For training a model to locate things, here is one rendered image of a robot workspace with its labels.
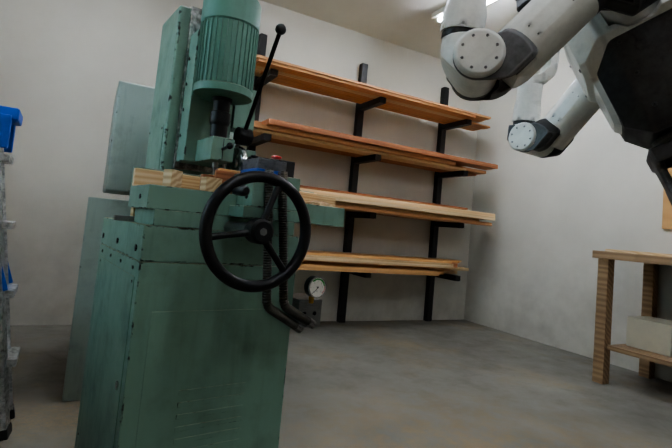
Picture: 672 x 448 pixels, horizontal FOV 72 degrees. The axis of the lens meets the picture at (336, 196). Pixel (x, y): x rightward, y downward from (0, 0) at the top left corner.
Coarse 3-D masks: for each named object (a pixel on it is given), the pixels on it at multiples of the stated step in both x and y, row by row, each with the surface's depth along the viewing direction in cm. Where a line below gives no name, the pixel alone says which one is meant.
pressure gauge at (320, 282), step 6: (312, 276) 135; (318, 276) 134; (306, 282) 134; (312, 282) 133; (318, 282) 134; (324, 282) 135; (306, 288) 133; (312, 288) 133; (318, 288) 134; (324, 288) 135; (312, 294) 133; (318, 294) 134; (312, 300) 135
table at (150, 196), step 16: (144, 192) 116; (160, 192) 115; (176, 192) 117; (192, 192) 119; (208, 192) 122; (160, 208) 115; (176, 208) 117; (192, 208) 119; (224, 208) 124; (240, 208) 119; (256, 208) 119; (320, 208) 142; (336, 208) 146; (320, 224) 142; (336, 224) 146
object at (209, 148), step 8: (216, 136) 135; (200, 144) 142; (208, 144) 136; (216, 144) 135; (224, 144) 136; (200, 152) 141; (208, 152) 135; (216, 152) 135; (224, 152) 136; (232, 152) 138; (200, 160) 141; (208, 160) 138; (216, 160) 136; (224, 160) 136; (232, 160) 138
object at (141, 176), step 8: (136, 168) 128; (136, 176) 128; (144, 176) 129; (152, 176) 130; (160, 176) 131; (184, 176) 135; (192, 176) 137; (136, 184) 128; (144, 184) 129; (160, 184) 131; (304, 192) 159
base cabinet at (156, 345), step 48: (96, 288) 153; (144, 288) 112; (192, 288) 119; (288, 288) 135; (96, 336) 143; (144, 336) 112; (192, 336) 119; (240, 336) 126; (288, 336) 135; (96, 384) 135; (144, 384) 112; (192, 384) 119; (240, 384) 126; (96, 432) 127; (144, 432) 112; (192, 432) 119; (240, 432) 126
